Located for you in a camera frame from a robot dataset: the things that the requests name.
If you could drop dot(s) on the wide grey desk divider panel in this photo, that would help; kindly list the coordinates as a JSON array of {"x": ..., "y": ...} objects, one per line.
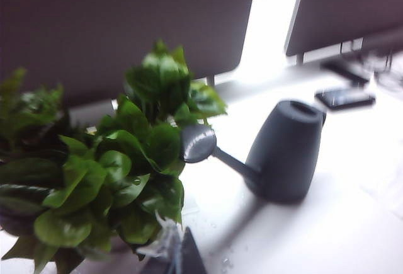
[{"x": 126, "y": 25}]

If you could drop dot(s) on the dark grey watering can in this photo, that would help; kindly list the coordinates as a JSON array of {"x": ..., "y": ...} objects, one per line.
[{"x": 283, "y": 154}]

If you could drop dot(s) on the green leafy potted plant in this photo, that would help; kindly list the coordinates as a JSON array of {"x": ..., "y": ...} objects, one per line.
[{"x": 126, "y": 167}]

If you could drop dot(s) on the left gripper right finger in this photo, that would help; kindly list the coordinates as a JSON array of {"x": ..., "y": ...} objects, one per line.
[{"x": 193, "y": 255}]

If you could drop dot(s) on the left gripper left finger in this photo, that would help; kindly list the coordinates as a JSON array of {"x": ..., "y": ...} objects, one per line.
[{"x": 159, "y": 266}]

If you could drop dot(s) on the black smartphone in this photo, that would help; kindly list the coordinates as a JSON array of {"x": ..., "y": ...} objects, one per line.
[{"x": 344, "y": 98}]

